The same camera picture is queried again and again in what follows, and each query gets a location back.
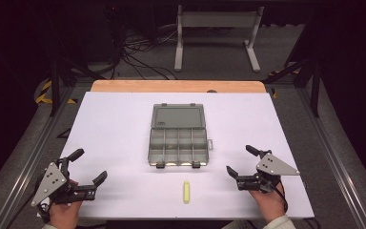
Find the wooden table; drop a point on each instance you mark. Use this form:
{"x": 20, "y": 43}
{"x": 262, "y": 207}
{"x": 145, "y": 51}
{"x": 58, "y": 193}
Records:
{"x": 171, "y": 86}

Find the grey metal floor rail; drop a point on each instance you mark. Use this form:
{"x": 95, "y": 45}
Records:
{"x": 340, "y": 178}
{"x": 22, "y": 165}

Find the person's sleeve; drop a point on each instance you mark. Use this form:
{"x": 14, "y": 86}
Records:
{"x": 281, "y": 222}
{"x": 49, "y": 226}

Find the person's right hand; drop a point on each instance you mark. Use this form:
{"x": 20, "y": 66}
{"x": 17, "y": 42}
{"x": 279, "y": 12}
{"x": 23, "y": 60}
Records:
{"x": 268, "y": 203}

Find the yellow black floor tape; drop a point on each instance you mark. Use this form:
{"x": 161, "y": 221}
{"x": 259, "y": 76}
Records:
{"x": 44, "y": 95}
{"x": 274, "y": 76}

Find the grey plastic compartment box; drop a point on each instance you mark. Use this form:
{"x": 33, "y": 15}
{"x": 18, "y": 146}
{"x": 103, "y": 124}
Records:
{"x": 178, "y": 135}

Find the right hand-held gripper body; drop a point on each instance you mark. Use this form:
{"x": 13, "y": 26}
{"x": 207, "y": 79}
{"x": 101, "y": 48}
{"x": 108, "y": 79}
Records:
{"x": 268, "y": 170}

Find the white table sheet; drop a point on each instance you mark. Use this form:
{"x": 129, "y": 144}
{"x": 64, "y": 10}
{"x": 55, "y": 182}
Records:
{"x": 114, "y": 133}

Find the black metal stand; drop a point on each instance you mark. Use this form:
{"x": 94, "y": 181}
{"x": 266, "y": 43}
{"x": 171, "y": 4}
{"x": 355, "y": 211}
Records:
{"x": 54, "y": 79}
{"x": 314, "y": 76}

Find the small yellow stick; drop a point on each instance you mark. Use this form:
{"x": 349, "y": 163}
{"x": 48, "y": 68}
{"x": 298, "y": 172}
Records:
{"x": 187, "y": 192}

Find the person's left hand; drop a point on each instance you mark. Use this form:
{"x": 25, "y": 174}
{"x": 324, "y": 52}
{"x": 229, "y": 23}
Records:
{"x": 64, "y": 211}

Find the person's left sleeve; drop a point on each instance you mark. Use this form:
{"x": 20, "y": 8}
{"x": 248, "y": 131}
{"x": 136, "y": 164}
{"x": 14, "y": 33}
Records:
{"x": 49, "y": 226}

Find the white metal stand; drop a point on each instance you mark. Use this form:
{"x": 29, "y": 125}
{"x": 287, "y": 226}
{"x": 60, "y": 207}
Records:
{"x": 217, "y": 19}

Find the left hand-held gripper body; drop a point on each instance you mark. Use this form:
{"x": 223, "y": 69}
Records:
{"x": 49, "y": 184}

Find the person's right sleeve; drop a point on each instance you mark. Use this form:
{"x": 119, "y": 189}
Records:
{"x": 281, "y": 222}

